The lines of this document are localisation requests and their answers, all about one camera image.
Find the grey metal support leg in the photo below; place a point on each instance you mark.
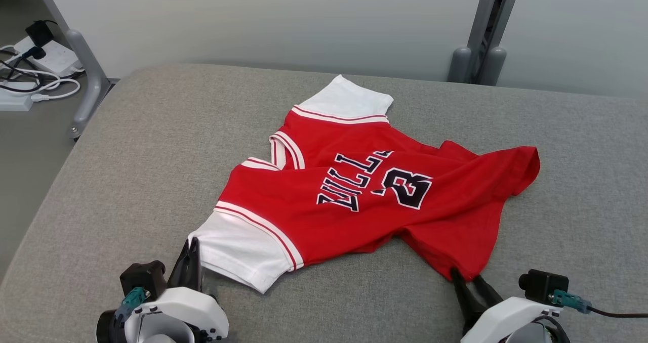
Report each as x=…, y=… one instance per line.
x=88, y=75

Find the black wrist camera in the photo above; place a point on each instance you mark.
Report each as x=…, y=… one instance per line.
x=544, y=285
x=144, y=277

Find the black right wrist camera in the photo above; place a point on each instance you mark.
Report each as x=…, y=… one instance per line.
x=544, y=285

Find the long white power strip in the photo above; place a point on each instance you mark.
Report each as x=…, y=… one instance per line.
x=12, y=100

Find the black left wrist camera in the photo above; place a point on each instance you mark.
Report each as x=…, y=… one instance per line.
x=144, y=277

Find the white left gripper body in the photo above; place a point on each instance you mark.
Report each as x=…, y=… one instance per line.
x=187, y=305

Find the red jersey white sleeves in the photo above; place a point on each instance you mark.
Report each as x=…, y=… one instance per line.
x=324, y=221

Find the black plug adapter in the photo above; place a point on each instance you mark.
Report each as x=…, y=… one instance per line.
x=38, y=32

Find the grey metal partition post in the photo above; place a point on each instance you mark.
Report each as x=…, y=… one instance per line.
x=486, y=29

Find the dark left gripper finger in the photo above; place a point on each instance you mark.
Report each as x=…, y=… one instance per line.
x=181, y=269
x=196, y=267

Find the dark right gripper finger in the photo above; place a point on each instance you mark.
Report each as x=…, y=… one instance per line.
x=488, y=296
x=468, y=307

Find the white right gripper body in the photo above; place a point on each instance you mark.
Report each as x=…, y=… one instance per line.
x=511, y=312

